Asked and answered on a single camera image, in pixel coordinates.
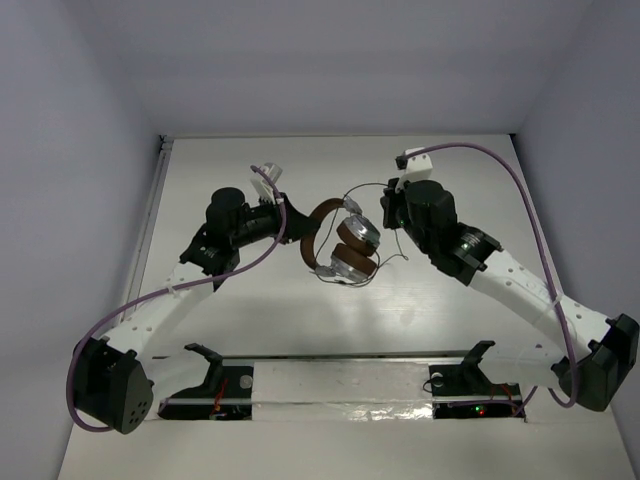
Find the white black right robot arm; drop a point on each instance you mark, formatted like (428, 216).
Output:
(586, 355)

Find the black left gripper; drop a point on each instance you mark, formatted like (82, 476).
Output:
(284, 215)

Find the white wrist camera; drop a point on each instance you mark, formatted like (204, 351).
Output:
(263, 180)
(414, 165)

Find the white front cover panel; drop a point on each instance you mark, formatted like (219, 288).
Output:
(548, 444)

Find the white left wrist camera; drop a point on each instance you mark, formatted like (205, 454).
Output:
(263, 180)

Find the aluminium rail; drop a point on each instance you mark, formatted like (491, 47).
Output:
(136, 269)
(351, 356)

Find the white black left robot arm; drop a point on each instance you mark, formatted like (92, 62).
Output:
(107, 387)

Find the brown silver headphones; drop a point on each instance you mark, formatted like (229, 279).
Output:
(351, 258)

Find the aluminium rail left side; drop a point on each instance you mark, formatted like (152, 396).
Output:
(136, 269)

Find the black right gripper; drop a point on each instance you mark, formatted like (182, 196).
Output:
(391, 199)

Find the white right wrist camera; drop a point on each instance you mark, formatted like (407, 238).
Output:
(414, 165)

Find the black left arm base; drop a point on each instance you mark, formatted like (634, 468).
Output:
(201, 385)

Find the aluminium rail front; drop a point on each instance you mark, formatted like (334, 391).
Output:
(351, 356)

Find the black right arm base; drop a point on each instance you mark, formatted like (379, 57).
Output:
(461, 391)

